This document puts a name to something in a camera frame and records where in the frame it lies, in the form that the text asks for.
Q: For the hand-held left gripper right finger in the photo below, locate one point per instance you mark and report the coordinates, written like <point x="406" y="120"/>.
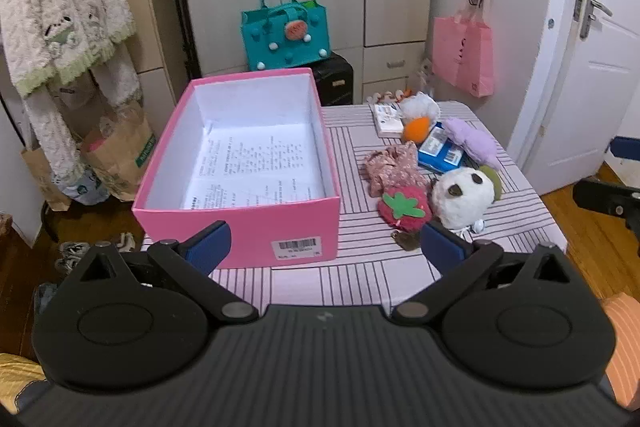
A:
<point x="441" y="248"/>

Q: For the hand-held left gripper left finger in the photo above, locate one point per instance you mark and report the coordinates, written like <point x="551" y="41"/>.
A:
<point x="210" y="247"/>

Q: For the white panda plush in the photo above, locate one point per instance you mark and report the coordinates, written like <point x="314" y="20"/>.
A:
<point x="460" y="199"/>

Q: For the red strawberry plush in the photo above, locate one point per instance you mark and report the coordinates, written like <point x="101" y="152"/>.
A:
<point x="402" y="209"/>

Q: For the green round plush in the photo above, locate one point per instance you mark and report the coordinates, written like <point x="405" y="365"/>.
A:
<point x="494" y="184"/>

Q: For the floral fabric scrunchie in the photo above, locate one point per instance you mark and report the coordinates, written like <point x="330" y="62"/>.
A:
<point x="395" y="167"/>

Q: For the pink cardboard box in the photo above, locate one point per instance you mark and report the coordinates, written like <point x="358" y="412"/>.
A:
<point x="300" y="222"/>

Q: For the blue wet wipes pack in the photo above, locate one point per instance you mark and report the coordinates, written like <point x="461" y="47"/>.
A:
<point x="440" y="154"/>

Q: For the purple fluffy plush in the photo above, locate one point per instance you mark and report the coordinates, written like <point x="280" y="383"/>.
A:
<point x="475" y="142"/>

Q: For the orange plush ball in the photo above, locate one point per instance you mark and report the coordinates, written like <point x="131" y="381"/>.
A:
<point x="417" y="130"/>

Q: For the striped tablecloth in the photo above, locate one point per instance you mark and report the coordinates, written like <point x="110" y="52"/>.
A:
<point x="375" y="277"/>

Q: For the printed paper sheet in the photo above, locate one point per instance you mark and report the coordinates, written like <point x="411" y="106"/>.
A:
<point x="250" y="167"/>

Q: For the white door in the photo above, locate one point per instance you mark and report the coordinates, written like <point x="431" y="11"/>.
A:
<point x="590" y="97"/>

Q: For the brown paper bag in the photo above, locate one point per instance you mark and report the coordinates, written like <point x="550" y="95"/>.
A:
<point x="42" y="182"/>
<point x="120" y="157"/>

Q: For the white tissue pack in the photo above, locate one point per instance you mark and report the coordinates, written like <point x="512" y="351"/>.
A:
<point x="387" y="122"/>

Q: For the white mesh bath sponge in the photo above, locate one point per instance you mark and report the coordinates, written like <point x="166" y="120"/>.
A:
<point x="420" y="104"/>

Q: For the pink shopping bag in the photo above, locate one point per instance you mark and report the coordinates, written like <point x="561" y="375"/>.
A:
<point x="462" y="52"/>

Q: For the black suitcase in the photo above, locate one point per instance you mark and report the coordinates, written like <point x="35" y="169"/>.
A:
<point x="335" y="79"/>

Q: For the teal felt handbag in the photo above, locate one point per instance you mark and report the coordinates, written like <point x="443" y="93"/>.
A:
<point x="285" y="42"/>

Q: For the yellow striped cloth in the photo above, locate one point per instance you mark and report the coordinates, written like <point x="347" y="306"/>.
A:
<point x="17" y="374"/>

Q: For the cream fluffy cardigan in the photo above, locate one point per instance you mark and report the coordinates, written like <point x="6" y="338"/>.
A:
<point x="60" y="7"/>

